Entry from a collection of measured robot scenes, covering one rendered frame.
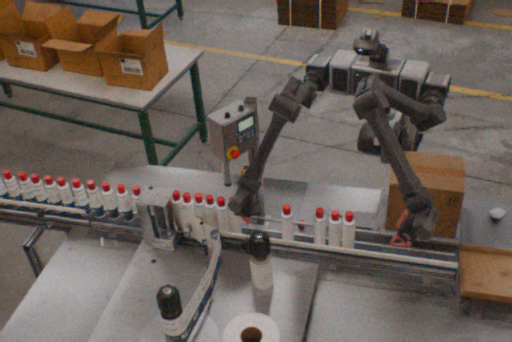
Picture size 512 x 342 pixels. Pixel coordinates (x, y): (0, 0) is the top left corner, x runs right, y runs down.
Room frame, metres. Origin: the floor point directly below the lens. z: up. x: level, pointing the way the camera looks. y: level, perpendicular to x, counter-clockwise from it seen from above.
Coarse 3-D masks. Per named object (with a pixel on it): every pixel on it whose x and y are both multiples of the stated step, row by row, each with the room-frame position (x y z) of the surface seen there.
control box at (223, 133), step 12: (228, 108) 2.04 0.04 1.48; (252, 108) 2.03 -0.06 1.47; (216, 120) 1.97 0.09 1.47; (228, 120) 1.96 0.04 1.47; (216, 132) 1.96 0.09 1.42; (228, 132) 1.94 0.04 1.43; (240, 132) 1.98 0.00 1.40; (216, 144) 1.97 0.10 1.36; (228, 144) 1.94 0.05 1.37; (240, 144) 1.97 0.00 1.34; (252, 144) 2.01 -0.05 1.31; (228, 156) 1.93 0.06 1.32
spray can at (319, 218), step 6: (318, 210) 1.82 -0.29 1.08; (318, 216) 1.81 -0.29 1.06; (324, 216) 1.82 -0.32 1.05; (318, 222) 1.80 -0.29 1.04; (324, 222) 1.80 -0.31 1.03; (318, 228) 1.80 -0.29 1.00; (324, 228) 1.80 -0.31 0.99; (318, 234) 1.80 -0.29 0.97; (324, 234) 1.80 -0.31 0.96; (318, 240) 1.80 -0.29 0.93; (324, 240) 1.80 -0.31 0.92
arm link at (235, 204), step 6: (240, 186) 1.84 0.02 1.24; (258, 186) 1.81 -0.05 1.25; (240, 192) 1.81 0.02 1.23; (246, 192) 1.81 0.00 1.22; (252, 192) 1.82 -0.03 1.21; (234, 198) 1.77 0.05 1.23; (240, 198) 1.78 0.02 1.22; (228, 204) 1.78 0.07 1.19; (234, 204) 1.77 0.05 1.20; (240, 204) 1.76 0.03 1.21; (234, 210) 1.77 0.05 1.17
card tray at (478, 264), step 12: (468, 252) 1.73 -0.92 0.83; (480, 252) 1.73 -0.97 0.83; (492, 252) 1.71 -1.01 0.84; (504, 252) 1.70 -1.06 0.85; (468, 264) 1.67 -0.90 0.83; (480, 264) 1.66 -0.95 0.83; (492, 264) 1.65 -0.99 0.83; (504, 264) 1.65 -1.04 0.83; (468, 276) 1.60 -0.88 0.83; (480, 276) 1.60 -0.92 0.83; (492, 276) 1.59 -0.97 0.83; (504, 276) 1.59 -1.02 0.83; (468, 288) 1.54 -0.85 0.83; (480, 288) 1.54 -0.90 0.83; (492, 288) 1.53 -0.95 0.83; (504, 288) 1.53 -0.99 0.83; (492, 300) 1.47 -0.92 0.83; (504, 300) 1.46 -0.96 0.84
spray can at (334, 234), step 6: (336, 210) 1.80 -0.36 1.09; (336, 216) 1.78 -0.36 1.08; (330, 222) 1.78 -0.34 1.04; (336, 222) 1.78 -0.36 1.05; (330, 228) 1.78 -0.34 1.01; (336, 228) 1.77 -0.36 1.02; (330, 234) 1.78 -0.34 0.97; (336, 234) 1.77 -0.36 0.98; (330, 240) 1.78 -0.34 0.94; (336, 240) 1.77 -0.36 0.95; (336, 246) 1.77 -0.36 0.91
